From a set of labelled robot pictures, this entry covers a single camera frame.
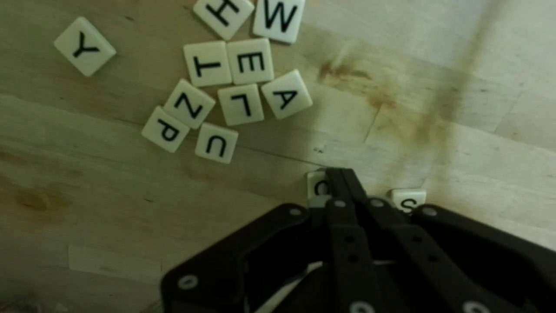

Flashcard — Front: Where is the letter tile P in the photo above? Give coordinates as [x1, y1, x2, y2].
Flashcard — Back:
[139, 105, 191, 155]

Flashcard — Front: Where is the letter tile E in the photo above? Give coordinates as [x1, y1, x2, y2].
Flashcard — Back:
[224, 37, 276, 87]

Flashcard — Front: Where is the letter tile H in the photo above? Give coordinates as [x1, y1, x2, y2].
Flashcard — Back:
[191, 0, 257, 42]

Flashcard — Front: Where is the letter tile L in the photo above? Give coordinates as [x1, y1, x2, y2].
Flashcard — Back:
[217, 82, 266, 127]

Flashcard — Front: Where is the letter tile U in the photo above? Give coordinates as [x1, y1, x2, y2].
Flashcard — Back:
[193, 122, 240, 166]

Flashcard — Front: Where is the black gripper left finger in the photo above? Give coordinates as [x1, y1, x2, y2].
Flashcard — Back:
[160, 167, 388, 313]

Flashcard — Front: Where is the letter tile O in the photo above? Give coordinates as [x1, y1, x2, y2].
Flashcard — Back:
[306, 171, 336, 209]

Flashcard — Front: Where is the letter tile A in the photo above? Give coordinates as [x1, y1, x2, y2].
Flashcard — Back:
[259, 68, 315, 122]

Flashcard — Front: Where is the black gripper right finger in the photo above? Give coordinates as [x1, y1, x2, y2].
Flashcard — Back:
[341, 167, 556, 313]

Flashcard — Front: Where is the letter tile Y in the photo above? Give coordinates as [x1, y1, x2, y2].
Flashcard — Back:
[52, 14, 118, 79]

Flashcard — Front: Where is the letter tile S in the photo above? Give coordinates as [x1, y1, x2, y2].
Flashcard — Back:
[389, 188, 429, 216]

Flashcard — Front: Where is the letter tile W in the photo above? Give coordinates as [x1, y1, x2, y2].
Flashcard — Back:
[250, 0, 308, 46]

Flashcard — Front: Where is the letter tile Z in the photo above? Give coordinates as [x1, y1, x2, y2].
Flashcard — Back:
[162, 79, 217, 131]

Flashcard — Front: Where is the letter tile T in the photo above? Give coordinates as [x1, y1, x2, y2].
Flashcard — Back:
[183, 40, 233, 89]

